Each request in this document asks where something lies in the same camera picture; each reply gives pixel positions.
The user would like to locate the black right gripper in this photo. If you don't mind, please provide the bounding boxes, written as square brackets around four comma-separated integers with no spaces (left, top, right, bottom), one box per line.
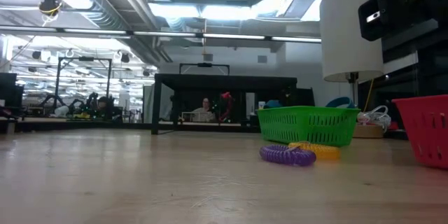
[357,0,448,42]

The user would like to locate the red plastic basket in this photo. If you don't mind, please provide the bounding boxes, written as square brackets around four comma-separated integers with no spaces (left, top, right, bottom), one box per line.
[391,94,448,169]

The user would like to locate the green plastic basket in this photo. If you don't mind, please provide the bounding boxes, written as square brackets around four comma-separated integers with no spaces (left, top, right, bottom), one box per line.
[256,106,361,148]

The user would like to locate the yellow coil wristband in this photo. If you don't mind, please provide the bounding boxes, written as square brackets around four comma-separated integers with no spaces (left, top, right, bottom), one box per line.
[288,141,342,161]

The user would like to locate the purple coil wristband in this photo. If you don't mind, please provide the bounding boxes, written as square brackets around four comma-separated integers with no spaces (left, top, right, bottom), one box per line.
[259,144,317,167]

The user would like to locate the red background desk lamp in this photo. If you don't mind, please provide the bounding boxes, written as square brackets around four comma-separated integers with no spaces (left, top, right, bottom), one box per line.
[218,91,235,124]

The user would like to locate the metal lamp pole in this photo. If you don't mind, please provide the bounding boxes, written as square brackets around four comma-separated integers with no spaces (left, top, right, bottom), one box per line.
[349,71,361,108]

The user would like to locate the round wooden lamp base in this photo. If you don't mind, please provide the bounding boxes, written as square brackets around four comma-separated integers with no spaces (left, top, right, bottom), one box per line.
[351,124,385,139]

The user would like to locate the long ceiling light bar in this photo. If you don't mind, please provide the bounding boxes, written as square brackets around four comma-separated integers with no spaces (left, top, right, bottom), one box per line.
[0,26,322,43]

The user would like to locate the black mesh shelf riser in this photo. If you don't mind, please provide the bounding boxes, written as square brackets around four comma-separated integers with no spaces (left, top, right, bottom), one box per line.
[152,73,298,136]

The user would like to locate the person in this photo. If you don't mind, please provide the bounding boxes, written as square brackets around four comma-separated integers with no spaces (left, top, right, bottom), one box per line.
[193,97,218,123]

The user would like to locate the background robot arms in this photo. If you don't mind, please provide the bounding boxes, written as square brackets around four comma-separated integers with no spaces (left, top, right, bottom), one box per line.
[34,92,125,120]

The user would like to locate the black background monitor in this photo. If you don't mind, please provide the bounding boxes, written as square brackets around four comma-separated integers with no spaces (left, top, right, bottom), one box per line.
[0,73,24,117]

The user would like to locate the yellow extension cable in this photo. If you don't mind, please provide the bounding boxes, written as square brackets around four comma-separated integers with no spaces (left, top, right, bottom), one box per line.
[363,78,375,113]

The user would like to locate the white lamp cable bundle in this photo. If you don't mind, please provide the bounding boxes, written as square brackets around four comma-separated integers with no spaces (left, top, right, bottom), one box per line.
[356,104,392,130]

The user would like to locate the black camera gantry bar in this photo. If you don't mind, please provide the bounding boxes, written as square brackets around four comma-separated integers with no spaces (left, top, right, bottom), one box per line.
[178,62,231,76]

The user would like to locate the black background gantry frame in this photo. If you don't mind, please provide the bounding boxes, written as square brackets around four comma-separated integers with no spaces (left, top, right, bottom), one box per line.
[53,57,113,113]

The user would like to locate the black table frame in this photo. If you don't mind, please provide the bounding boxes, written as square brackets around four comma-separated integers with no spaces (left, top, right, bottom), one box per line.
[0,117,448,144]

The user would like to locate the black ceiling cable reel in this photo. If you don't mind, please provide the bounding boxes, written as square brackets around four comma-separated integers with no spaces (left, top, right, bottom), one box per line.
[38,0,64,18]

